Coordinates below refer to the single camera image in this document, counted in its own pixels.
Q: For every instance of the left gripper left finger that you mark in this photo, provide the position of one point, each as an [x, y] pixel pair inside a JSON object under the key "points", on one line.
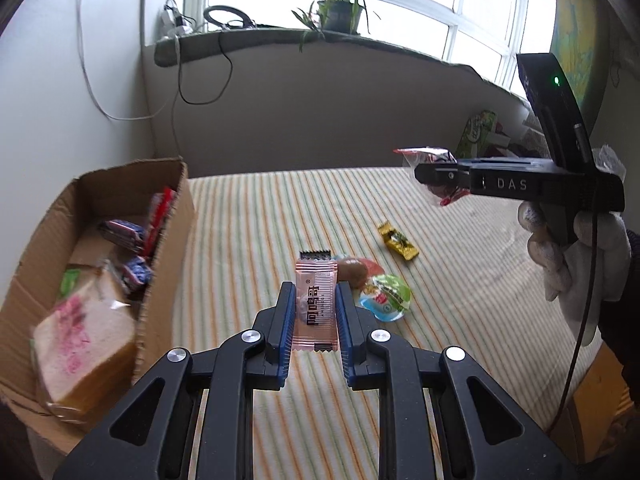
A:
{"points": [[191, 410]]}

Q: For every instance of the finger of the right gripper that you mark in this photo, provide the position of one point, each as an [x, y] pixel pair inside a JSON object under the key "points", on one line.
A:
{"points": [[444, 177]]}

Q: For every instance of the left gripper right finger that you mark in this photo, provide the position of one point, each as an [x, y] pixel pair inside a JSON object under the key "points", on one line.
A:
{"points": [[441, 413]]}

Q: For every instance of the yellow candy packet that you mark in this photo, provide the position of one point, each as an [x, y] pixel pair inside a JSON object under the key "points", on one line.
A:
{"points": [[397, 242]]}

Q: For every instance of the bread slice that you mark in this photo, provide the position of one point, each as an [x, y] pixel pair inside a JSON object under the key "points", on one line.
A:
{"points": [[84, 350]]}

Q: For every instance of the brown egg snack packet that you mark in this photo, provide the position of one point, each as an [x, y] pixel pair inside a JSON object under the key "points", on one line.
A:
{"points": [[357, 271]]}

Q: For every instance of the green jelly cup packet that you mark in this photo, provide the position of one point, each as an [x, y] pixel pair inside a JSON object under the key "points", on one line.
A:
{"points": [[386, 296]]}

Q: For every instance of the Snickers bar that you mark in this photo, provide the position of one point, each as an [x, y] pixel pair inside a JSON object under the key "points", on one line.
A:
{"points": [[123, 233], [135, 274]]}

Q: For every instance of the pink candy bar wrapper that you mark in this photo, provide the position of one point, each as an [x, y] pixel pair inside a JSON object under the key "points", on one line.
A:
{"points": [[315, 321]]}

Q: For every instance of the clear green candy wrapper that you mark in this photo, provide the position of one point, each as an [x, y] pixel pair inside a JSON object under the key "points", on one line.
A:
{"points": [[69, 282]]}

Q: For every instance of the dark red candy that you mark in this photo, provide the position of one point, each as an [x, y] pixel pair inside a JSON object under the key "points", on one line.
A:
{"points": [[159, 209]]}

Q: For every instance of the white gloved right hand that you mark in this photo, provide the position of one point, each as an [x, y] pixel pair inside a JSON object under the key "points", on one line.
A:
{"points": [[567, 269]]}

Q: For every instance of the green patterned bag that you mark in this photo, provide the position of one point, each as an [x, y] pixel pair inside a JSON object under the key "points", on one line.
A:
{"points": [[473, 141]]}

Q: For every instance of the brown cardboard box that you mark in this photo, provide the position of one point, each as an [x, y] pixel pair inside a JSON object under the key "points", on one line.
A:
{"points": [[68, 237]]}

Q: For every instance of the potted spider plant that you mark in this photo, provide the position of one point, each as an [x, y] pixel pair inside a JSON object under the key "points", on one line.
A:
{"points": [[337, 10]]}

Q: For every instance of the dark stone windowsill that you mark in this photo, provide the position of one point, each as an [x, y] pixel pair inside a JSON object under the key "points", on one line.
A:
{"points": [[195, 47]]}

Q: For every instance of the white power strip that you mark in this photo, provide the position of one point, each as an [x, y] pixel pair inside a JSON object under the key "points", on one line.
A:
{"points": [[172, 22]]}

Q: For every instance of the black tracker camera box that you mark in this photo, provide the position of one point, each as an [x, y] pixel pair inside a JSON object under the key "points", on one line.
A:
{"points": [[553, 103]]}

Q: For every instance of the wall map poster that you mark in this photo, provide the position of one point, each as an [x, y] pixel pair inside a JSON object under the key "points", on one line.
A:
{"points": [[580, 43]]}

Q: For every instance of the white window frame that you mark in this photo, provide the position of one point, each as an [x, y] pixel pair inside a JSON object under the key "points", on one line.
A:
{"points": [[487, 35]]}

